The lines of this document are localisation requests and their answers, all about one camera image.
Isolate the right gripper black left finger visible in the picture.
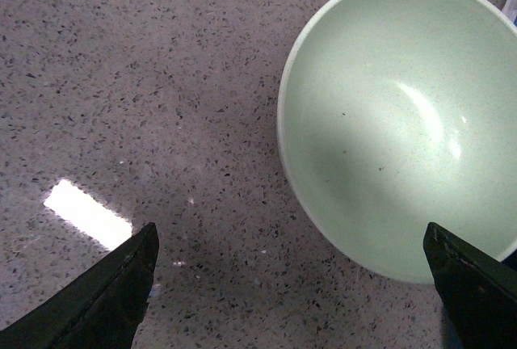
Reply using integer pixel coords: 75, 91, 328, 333
1, 223, 158, 348

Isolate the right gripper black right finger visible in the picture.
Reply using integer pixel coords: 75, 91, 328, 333
423, 222, 516, 348

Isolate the green bowl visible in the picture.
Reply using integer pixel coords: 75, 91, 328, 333
277, 0, 516, 284

